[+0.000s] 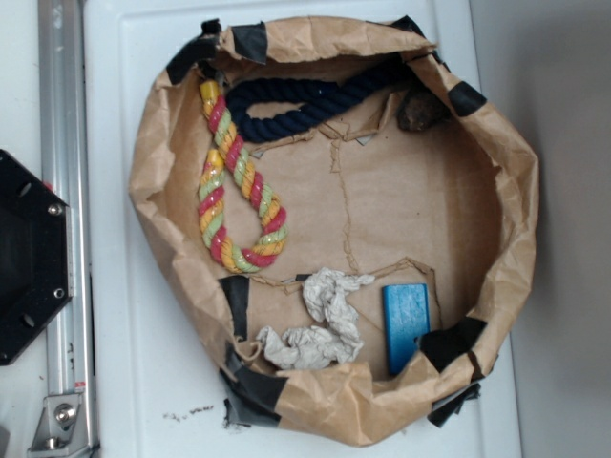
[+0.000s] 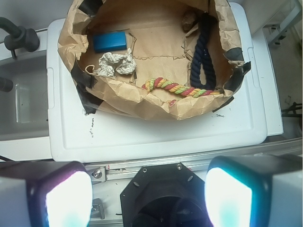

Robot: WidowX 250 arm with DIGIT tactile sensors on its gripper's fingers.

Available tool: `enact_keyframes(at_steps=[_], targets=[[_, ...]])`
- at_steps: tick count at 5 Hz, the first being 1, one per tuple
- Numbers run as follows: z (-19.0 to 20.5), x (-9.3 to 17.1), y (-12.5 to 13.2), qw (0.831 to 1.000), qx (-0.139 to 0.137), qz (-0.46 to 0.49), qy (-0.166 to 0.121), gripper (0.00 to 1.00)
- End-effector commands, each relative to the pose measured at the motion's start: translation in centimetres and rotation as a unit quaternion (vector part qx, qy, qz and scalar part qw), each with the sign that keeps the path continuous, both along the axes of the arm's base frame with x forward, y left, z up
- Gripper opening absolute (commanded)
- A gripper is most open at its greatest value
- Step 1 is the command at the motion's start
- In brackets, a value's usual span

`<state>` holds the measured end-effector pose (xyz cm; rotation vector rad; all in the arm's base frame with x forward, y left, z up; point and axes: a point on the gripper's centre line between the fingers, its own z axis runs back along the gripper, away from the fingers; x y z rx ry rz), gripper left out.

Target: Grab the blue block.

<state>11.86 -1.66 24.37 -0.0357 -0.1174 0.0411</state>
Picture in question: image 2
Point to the crumpled white paper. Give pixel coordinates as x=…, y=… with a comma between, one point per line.
x=110, y=63

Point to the clear plastic bin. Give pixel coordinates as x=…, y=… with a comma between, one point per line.
x=24, y=109

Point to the brown paper bag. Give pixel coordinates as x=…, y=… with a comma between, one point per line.
x=179, y=74

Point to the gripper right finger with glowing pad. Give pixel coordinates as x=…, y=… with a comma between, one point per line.
x=255, y=191

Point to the black clamp handle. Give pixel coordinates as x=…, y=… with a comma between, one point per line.
x=19, y=37

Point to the aluminium extrusion rail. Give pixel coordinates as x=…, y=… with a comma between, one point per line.
x=103, y=171

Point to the blue block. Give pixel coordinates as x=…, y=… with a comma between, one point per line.
x=109, y=42

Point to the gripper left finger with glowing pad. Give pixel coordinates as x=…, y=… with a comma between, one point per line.
x=44, y=194

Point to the white plastic lid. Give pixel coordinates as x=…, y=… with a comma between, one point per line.
x=252, y=115

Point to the brown rock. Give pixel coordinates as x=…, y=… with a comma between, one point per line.
x=188, y=20

